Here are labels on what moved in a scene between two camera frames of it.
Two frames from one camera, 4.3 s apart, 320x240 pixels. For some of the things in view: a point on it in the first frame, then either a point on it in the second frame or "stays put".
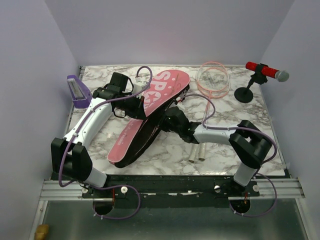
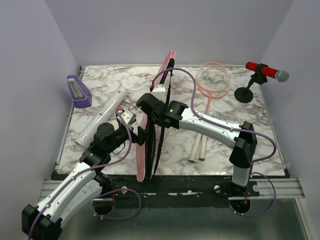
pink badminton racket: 212,77 stays put
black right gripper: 162,125 → 159,101
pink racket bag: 167,88 → 149,131
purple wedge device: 81,95 stays put
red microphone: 281,76 stays put
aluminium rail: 269,188 stays put
